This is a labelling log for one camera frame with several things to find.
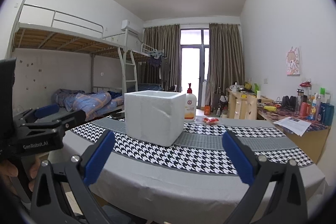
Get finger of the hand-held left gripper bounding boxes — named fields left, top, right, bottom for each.
left=13, top=104, right=60, bottom=130
left=21, top=109, right=87, bottom=135

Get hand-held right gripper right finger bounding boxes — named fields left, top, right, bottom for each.
left=222, top=130, right=309, bottom=224

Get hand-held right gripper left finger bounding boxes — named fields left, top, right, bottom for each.
left=30, top=130, right=124, bottom=224

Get white foam box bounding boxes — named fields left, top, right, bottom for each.
left=124, top=91, right=186, bottom=147

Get person's left hand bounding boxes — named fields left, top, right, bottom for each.
left=0, top=161, right=40, bottom=191

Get blue checked quilt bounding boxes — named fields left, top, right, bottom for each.
left=51, top=89, right=124, bottom=119

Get wooden chair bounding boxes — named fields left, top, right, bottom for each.
left=245, top=95, right=258, bottom=120

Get wooden drawer cabinet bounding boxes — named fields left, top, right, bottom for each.
left=226, top=89, right=248, bottom=119

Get printed paper sheets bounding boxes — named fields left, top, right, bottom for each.
left=273, top=116, right=313, bottom=136

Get white pump lotion bottle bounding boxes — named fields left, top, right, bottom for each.
left=184, top=83, right=196, bottom=122

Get metal bunk bed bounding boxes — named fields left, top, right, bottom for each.
left=131, top=43, right=168, bottom=92
left=5, top=0, right=139, bottom=119

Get grey houndstooth tablecloth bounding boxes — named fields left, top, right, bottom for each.
left=56, top=115, right=326, bottom=224

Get wooden desk with patterned cloth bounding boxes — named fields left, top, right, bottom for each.
left=256, top=99, right=331, bottom=164

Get row of toiletry bottles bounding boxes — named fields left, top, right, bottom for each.
left=297, top=81, right=335, bottom=126

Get brown curtain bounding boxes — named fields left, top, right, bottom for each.
left=209, top=23, right=245, bottom=106
left=143, top=25, right=181, bottom=88

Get hanging dark clothes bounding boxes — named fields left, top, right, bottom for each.
left=148, top=56, right=171, bottom=81

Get glass balcony door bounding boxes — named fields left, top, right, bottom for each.
left=180, top=28, right=210, bottom=109

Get white air conditioner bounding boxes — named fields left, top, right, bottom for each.
left=121, top=20, right=139, bottom=35

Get pink cartoon wall poster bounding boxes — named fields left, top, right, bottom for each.
left=286, top=46, right=301, bottom=76

